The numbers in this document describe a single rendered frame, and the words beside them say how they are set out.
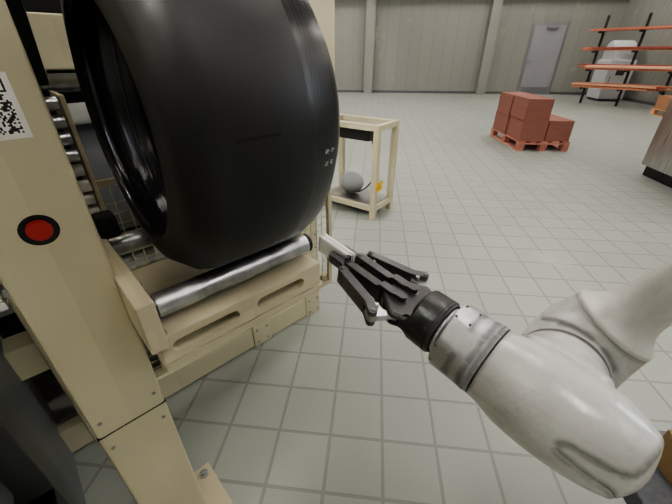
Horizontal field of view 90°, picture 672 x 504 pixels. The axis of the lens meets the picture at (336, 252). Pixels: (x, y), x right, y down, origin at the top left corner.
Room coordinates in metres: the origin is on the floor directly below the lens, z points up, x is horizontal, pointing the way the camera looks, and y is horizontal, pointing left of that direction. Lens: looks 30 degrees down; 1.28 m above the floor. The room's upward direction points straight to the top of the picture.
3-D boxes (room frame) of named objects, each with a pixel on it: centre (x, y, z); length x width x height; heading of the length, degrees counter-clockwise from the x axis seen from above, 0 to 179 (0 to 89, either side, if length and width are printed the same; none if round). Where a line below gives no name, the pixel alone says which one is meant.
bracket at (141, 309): (0.54, 0.42, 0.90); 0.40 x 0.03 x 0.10; 43
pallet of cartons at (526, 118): (5.75, -3.14, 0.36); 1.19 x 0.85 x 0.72; 173
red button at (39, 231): (0.43, 0.42, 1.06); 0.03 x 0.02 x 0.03; 133
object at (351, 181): (3.03, -0.19, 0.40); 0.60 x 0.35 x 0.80; 54
